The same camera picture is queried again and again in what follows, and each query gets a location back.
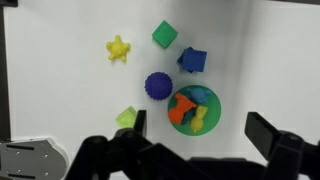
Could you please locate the grey metal mounting plate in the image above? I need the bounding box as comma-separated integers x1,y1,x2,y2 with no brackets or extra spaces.
0,137,70,180

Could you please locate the blue cube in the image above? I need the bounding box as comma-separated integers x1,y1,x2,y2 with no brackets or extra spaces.
176,46,208,74

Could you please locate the light green cube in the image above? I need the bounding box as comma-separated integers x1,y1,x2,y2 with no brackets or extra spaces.
114,105,138,129

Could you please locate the yellow figure toy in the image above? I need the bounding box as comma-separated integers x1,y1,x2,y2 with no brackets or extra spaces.
189,105,209,134

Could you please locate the purple bumpy ball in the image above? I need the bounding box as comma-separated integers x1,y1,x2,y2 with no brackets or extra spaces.
144,71,174,102

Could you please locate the orange toy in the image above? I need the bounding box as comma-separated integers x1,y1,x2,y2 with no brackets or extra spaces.
167,92,198,126

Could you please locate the dark teal toy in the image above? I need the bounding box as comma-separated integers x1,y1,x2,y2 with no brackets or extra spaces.
180,109,198,126

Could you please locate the green bowl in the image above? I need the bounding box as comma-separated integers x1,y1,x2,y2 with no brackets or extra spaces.
167,84,223,137

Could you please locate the yellow spiky star toy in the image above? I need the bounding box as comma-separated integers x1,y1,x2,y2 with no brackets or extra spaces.
105,34,131,63

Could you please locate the light blue toy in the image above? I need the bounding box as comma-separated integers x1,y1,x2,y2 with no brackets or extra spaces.
185,86,212,104

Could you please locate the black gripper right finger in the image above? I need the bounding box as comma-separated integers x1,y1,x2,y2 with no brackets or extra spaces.
244,111,320,180

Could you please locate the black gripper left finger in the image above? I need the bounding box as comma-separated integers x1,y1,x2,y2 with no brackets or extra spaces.
64,109,188,180

